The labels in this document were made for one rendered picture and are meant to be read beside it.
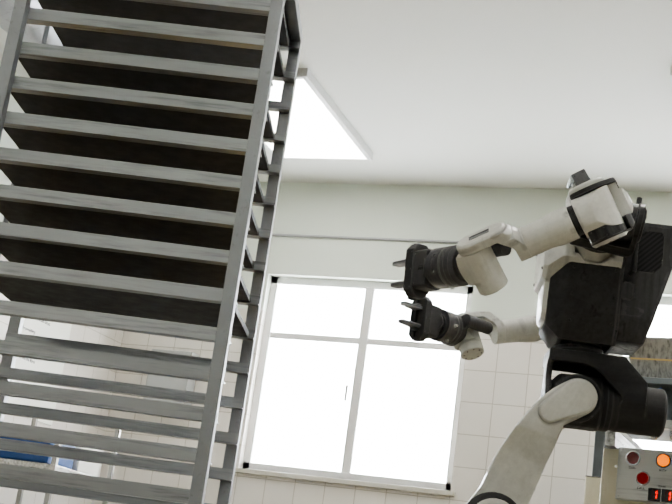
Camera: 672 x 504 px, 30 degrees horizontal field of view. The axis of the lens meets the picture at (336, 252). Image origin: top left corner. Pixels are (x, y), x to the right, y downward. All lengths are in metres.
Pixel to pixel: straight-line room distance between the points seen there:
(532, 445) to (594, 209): 0.63
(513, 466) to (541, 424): 0.12
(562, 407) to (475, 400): 4.89
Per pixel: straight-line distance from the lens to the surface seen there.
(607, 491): 3.54
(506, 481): 2.92
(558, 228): 2.55
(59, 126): 3.03
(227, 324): 2.78
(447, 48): 6.28
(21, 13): 3.13
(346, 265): 8.23
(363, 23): 6.13
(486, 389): 7.80
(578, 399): 2.92
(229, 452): 3.19
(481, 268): 2.58
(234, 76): 3.00
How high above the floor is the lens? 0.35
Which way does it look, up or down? 15 degrees up
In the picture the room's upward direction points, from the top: 8 degrees clockwise
